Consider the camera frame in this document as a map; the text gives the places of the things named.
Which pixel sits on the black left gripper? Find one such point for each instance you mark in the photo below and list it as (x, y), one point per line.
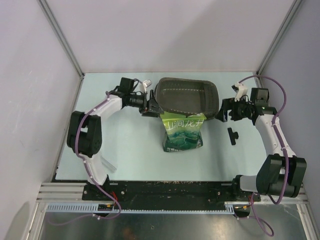
(151, 107)

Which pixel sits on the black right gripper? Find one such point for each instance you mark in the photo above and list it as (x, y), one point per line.
(230, 103)

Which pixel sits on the black bag clip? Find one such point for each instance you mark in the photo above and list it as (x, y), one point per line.
(233, 136)

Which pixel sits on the green litter bag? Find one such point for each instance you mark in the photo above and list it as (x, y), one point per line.
(182, 132)

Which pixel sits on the clear plastic scoop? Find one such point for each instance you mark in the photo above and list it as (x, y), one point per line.
(110, 164)

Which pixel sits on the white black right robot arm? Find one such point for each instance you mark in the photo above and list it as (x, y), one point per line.
(282, 172)

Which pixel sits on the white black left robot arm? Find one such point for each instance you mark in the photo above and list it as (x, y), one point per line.
(85, 132)

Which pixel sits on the dark grey litter box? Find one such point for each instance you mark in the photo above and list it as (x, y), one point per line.
(187, 97)

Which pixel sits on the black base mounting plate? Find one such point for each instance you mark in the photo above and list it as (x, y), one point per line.
(128, 190)

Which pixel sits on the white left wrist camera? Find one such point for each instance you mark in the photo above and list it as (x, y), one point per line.
(143, 85)

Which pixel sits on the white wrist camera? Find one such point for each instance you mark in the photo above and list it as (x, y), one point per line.
(143, 85)
(240, 90)

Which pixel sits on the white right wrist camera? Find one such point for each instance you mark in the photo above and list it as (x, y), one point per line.
(240, 90)

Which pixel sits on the white slotted cable duct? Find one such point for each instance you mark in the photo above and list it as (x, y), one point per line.
(104, 208)

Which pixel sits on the aluminium frame rail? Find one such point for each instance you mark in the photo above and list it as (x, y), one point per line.
(60, 192)

